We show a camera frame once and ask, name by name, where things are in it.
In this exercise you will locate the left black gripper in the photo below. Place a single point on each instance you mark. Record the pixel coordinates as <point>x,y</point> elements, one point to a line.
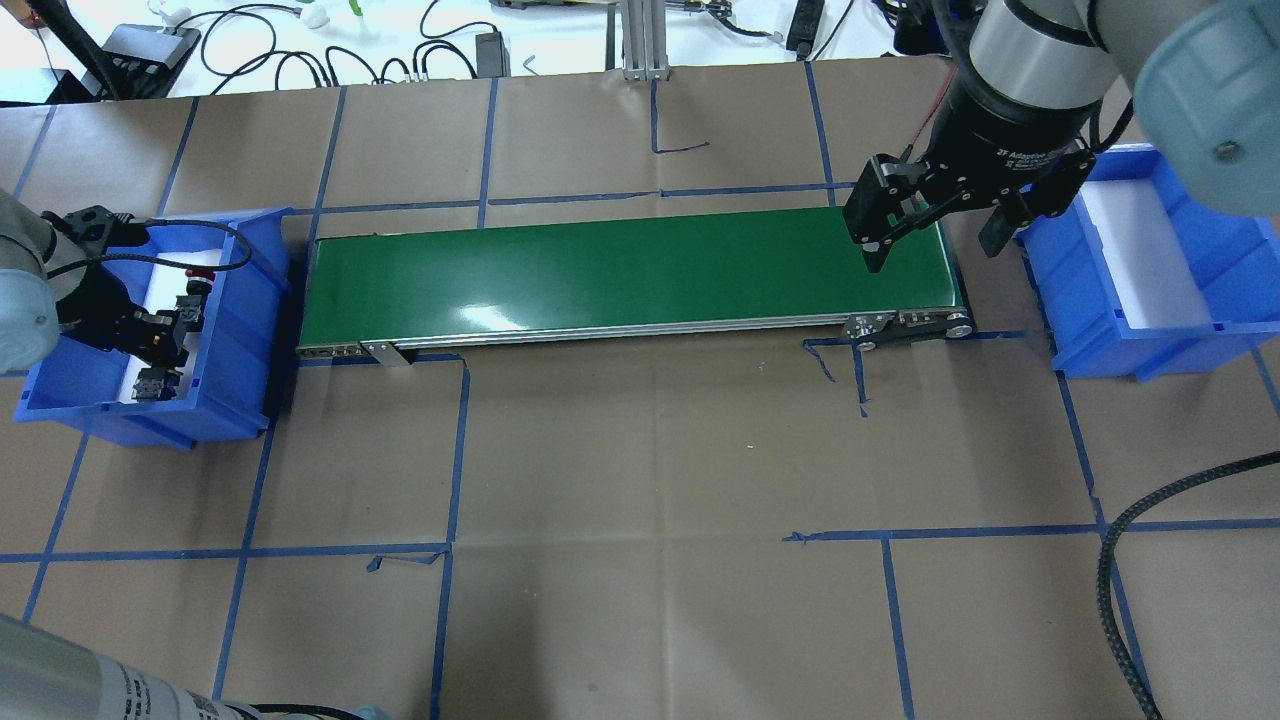
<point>93,303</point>

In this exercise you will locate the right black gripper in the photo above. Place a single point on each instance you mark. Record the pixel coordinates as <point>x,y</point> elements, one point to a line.
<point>1003,127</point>

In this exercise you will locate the red push button switch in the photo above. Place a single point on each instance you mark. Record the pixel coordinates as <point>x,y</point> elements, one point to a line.
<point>191,305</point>

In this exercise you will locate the yellow push button switch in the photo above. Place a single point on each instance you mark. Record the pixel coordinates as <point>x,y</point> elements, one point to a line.
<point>155,384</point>

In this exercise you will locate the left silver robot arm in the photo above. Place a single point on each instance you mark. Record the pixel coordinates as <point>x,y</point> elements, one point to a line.
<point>55,285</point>

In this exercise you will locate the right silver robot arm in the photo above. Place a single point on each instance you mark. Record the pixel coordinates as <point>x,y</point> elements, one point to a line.
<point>1042,88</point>

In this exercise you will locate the white foam pad left bin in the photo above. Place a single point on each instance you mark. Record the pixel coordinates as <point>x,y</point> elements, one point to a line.
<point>162,289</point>

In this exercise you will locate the white foam pad bin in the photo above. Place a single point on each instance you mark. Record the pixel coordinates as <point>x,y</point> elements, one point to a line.
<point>162,289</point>
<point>1143,255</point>

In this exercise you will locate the left blue plastic bin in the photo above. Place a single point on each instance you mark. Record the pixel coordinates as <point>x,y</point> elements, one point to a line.
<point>221,395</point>

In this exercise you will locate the blue plastic bin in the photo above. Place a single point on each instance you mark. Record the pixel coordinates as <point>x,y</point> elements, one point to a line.
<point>221,395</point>
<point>1233,261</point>

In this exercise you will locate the green conveyor belt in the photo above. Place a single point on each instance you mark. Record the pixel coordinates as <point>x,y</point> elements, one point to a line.
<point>373,295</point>

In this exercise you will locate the right blue plastic bin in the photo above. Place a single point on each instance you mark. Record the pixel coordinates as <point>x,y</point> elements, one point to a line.
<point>1233,261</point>

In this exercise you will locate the white foam pad right bin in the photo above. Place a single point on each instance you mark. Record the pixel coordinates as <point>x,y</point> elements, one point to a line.
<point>1143,255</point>

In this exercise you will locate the black power adapter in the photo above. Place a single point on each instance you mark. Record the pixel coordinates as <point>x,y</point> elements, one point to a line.
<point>491,55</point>

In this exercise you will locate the aluminium frame post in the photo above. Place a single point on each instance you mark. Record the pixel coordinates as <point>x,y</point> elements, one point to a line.
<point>644,40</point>

